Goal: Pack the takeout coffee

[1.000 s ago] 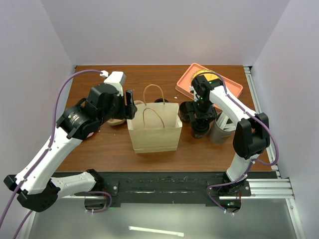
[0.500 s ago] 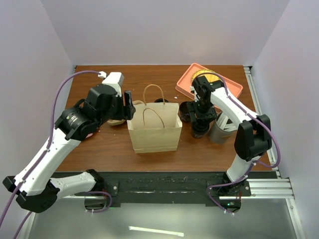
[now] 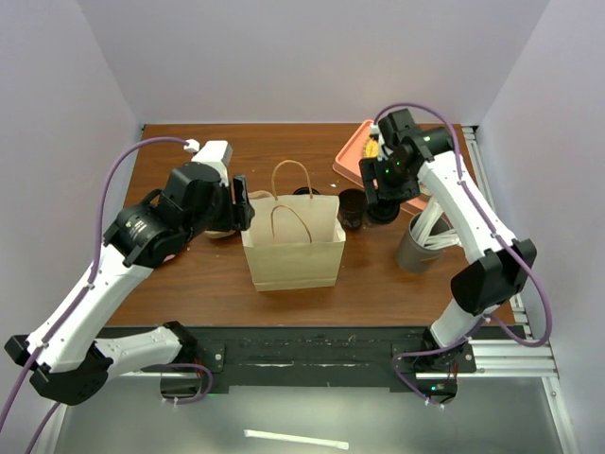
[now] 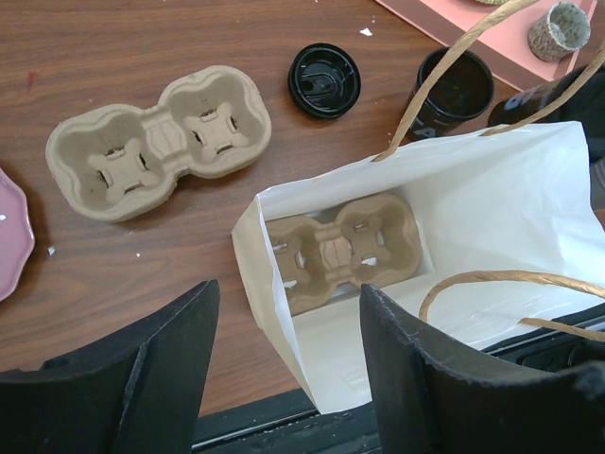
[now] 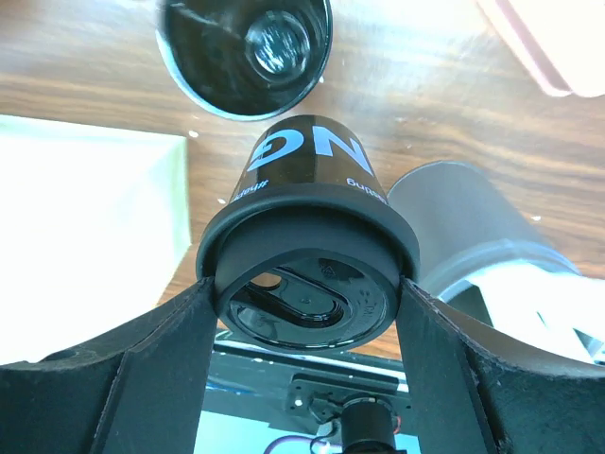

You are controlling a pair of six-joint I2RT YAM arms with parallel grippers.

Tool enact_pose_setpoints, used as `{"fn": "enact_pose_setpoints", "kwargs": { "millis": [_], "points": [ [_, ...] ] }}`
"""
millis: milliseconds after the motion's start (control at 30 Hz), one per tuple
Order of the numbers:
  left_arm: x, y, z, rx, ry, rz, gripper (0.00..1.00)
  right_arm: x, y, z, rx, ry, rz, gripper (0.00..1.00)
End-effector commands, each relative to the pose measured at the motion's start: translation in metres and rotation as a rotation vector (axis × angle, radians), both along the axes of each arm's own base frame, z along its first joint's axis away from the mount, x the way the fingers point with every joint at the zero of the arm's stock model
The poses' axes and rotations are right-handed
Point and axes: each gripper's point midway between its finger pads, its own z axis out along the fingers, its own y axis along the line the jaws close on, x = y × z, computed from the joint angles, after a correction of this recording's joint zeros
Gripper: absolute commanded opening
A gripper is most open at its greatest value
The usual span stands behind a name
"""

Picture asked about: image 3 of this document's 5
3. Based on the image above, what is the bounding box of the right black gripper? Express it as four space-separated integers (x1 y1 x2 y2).
360 152 421 209

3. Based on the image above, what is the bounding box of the black coffee cup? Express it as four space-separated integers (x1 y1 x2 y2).
337 188 366 231

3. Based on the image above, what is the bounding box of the black cup lid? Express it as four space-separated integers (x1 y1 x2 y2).
366 201 401 225
293 186 320 196

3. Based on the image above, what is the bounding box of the brown paper bag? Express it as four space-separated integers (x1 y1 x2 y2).
241 160 346 292

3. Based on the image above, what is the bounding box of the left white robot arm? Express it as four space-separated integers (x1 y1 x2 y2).
5 163 254 406

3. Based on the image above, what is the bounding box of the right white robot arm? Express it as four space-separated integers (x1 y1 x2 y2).
359 103 537 372

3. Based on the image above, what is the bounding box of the yellow woven coaster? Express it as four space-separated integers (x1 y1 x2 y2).
362 137 380 159

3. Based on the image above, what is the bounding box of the cardboard cup carrier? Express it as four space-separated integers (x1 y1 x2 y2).
203 230 240 240

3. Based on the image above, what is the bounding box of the salmon pink tray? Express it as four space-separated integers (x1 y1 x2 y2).
332 119 431 215

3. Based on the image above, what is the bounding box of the grey cup of stirrers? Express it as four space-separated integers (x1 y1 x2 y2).
395 198 461 274

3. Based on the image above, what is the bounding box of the white strip on floor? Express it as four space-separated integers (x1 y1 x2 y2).
243 429 350 450

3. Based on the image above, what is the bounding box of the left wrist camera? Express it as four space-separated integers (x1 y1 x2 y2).
183 139 233 186

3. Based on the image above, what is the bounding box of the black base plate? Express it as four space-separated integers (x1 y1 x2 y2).
101 324 530 396

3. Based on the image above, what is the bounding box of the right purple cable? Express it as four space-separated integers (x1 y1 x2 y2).
372 103 554 408

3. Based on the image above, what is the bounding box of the purple cable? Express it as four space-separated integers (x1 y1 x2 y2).
0 136 190 454
372 103 554 408

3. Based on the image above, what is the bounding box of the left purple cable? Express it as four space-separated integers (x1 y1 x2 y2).
0 136 190 454

